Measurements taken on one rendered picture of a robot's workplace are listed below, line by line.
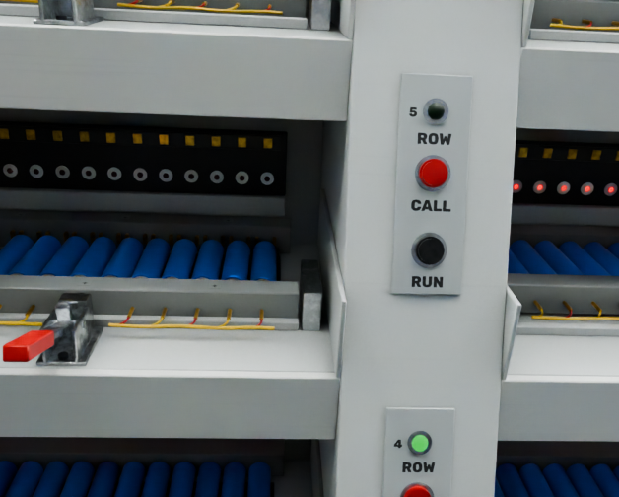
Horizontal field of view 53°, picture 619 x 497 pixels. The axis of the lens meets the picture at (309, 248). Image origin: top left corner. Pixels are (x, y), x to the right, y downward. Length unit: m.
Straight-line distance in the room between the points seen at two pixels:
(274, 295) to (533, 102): 0.19
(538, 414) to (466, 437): 0.05
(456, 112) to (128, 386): 0.24
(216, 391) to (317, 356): 0.06
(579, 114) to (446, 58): 0.09
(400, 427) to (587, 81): 0.22
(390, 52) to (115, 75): 0.15
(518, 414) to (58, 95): 0.32
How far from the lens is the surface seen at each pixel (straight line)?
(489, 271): 0.37
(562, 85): 0.40
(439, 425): 0.38
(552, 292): 0.46
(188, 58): 0.36
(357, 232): 0.35
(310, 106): 0.36
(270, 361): 0.38
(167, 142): 0.51
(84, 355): 0.39
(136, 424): 0.39
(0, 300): 0.44
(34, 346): 0.33
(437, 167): 0.36
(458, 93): 0.37
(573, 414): 0.42
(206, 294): 0.40
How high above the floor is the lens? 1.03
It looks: 5 degrees down
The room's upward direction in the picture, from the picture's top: 2 degrees clockwise
